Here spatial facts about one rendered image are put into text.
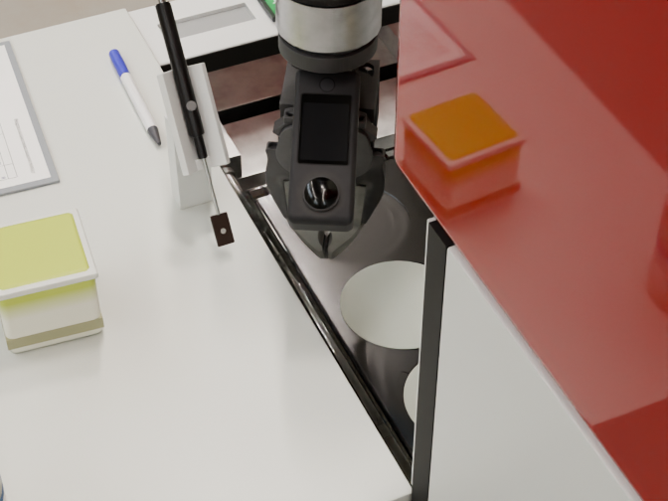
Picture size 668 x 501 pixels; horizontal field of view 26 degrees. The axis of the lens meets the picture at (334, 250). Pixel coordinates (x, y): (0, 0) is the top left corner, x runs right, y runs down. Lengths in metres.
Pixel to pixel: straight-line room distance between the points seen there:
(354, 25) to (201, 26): 0.43
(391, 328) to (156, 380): 0.22
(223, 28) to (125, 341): 0.41
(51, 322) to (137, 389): 0.08
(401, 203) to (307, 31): 0.33
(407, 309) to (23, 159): 0.35
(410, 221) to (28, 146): 0.34
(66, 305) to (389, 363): 0.26
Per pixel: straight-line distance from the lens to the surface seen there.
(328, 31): 0.99
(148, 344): 1.09
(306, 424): 1.03
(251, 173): 1.35
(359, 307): 1.19
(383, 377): 1.14
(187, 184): 1.17
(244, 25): 1.40
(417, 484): 0.97
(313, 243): 1.14
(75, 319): 1.08
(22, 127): 1.29
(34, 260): 1.07
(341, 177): 1.01
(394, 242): 1.25
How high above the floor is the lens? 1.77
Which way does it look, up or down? 44 degrees down
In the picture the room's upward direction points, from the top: straight up
